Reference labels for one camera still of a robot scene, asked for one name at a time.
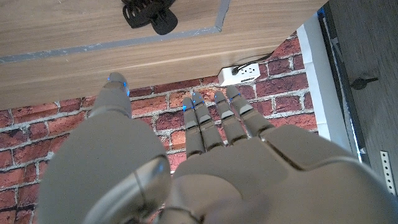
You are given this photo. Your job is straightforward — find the black power strip cable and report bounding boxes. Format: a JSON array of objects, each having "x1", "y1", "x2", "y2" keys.
[{"x1": 231, "y1": 52, "x2": 274, "y2": 75}]

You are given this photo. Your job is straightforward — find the white perforated bracket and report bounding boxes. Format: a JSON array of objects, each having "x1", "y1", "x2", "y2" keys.
[{"x1": 379, "y1": 151, "x2": 397, "y2": 197}]

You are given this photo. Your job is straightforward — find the brick print backdrop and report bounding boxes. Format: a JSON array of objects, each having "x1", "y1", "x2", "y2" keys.
[{"x1": 0, "y1": 30, "x2": 318, "y2": 224}]

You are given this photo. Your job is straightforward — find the black hair clip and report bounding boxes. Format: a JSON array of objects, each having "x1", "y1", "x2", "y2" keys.
[{"x1": 122, "y1": 0, "x2": 178, "y2": 35}]

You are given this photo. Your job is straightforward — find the white door frame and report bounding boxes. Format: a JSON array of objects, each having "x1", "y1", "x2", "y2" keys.
[{"x1": 297, "y1": 9, "x2": 363, "y2": 162}]

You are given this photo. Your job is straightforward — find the black door handle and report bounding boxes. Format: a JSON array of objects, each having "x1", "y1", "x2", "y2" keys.
[{"x1": 350, "y1": 77, "x2": 379, "y2": 90}]

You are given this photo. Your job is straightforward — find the white power strip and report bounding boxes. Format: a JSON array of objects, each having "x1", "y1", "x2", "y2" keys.
[{"x1": 217, "y1": 62, "x2": 261, "y2": 87}]

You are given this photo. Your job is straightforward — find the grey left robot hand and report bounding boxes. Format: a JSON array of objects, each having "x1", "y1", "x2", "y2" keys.
[{"x1": 36, "y1": 72, "x2": 398, "y2": 224}]

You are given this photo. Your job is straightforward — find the grey tape outline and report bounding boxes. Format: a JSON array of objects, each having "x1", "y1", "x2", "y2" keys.
[{"x1": 0, "y1": 0, "x2": 231, "y2": 65}]

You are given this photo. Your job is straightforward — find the dark grey door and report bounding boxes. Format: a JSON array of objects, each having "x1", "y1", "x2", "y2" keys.
[{"x1": 323, "y1": 0, "x2": 398, "y2": 194}]

